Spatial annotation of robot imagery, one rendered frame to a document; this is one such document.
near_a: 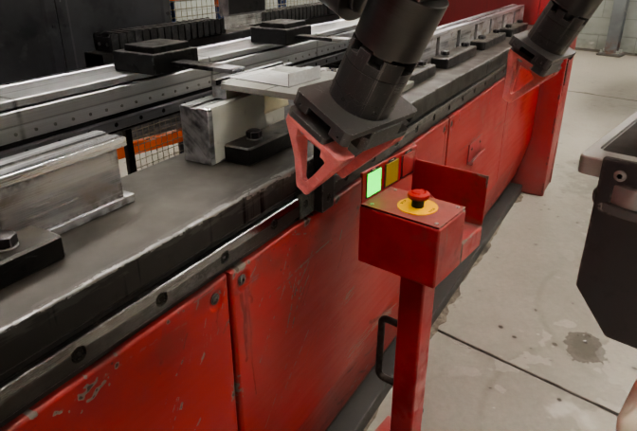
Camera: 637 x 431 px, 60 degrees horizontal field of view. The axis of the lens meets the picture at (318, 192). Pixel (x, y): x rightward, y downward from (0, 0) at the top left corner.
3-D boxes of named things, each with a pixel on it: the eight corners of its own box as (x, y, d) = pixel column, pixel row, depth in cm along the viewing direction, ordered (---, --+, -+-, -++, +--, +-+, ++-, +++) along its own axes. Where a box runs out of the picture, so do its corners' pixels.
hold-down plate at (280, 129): (249, 167, 90) (248, 149, 89) (224, 161, 92) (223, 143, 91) (339, 122, 113) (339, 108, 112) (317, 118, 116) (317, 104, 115)
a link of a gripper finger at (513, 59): (482, 90, 83) (517, 35, 77) (502, 82, 88) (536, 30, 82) (518, 116, 81) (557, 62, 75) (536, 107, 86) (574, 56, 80)
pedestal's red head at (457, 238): (433, 290, 95) (443, 194, 88) (356, 260, 104) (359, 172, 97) (480, 245, 110) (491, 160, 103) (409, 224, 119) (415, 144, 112)
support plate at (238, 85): (365, 111, 78) (365, 104, 77) (220, 89, 90) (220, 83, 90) (413, 86, 92) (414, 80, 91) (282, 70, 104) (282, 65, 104)
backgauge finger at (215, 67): (217, 85, 95) (215, 56, 93) (114, 70, 107) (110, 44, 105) (259, 73, 105) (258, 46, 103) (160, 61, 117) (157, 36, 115)
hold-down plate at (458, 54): (446, 68, 166) (447, 59, 164) (429, 67, 168) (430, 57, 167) (476, 54, 189) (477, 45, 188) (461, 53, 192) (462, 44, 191)
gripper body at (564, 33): (504, 46, 76) (536, -4, 72) (533, 38, 83) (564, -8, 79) (543, 73, 74) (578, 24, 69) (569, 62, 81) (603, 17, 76)
